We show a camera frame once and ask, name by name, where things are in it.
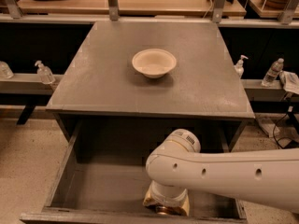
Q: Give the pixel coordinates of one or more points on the clear pump bottle left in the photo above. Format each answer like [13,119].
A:
[44,73]

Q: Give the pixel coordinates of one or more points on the crushed orange soda can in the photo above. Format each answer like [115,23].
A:
[162,210]

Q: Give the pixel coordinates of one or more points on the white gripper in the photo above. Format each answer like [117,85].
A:
[169,200]

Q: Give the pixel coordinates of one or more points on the grey metal shelf rail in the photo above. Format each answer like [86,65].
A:
[22,83]

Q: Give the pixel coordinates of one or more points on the grey wooden cabinet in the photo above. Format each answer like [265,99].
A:
[101,80]

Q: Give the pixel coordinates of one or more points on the clear plastic water bottle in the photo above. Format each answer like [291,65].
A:
[273,72]

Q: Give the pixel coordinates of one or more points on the white pump bottle right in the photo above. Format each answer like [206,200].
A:
[239,65]

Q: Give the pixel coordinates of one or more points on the crumpled white paper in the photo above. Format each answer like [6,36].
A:
[290,82]

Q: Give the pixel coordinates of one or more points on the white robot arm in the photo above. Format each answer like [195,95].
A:
[176,166]

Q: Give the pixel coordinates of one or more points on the light wooden desk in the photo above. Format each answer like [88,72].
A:
[197,8]

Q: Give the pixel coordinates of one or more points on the clear bottle far left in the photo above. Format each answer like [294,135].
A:
[5,70]

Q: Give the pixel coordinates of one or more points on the open grey top drawer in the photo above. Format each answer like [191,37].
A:
[102,179]

